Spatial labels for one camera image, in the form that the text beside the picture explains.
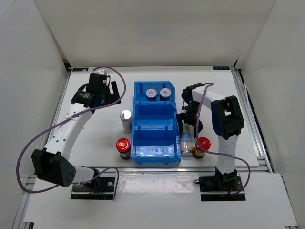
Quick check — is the left black logo label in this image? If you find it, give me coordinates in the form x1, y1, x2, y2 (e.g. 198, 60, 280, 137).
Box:
72, 67, 89, 72

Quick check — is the black logo label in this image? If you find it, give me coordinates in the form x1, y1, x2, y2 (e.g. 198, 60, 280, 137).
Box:
213, 66, 230, 71
72, 67, 89, 72

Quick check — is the right red-lid sauce jar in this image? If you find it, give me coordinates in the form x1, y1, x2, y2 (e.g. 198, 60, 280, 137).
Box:
193, 137, 211, 159

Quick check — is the red-lid sauce jar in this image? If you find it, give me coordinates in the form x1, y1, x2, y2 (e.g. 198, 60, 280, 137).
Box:
116, 138, 131, 160
193, 137, 211, 159

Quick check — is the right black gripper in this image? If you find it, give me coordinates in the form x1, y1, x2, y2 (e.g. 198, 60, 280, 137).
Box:
176, 101, 203, 138

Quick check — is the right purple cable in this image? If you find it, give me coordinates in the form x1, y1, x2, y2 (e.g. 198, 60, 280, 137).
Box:
194, 83, 251, 196

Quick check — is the right black logo label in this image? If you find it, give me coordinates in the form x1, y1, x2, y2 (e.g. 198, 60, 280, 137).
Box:
213, 66, 230, 71

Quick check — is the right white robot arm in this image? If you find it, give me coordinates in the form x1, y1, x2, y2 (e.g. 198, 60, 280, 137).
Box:
176, 83, 244, 191

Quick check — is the near blue storage bin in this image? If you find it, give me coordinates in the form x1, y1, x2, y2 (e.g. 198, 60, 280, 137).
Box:
131, 128, 181, 165

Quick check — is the left red-lid sauce jar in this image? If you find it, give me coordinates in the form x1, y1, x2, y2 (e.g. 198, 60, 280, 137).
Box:
116, 138, 131, 160

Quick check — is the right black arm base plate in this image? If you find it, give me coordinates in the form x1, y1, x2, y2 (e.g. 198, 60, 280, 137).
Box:
193, 176, 246, 202

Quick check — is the silver-lid blue-label bottle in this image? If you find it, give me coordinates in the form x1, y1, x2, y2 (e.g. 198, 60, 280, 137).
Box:
180, 125, 193, 157
120, 110, 132, 133

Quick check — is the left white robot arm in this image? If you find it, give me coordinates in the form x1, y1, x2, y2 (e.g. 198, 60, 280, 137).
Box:
31, 70, 120, 191

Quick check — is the white-lid spice jar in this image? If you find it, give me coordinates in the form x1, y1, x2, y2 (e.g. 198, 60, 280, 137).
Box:
145, 88, 157, 101
160, 88, 172, 101

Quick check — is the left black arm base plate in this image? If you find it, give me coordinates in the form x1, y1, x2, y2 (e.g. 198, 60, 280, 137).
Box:
70, 173, 117, 200

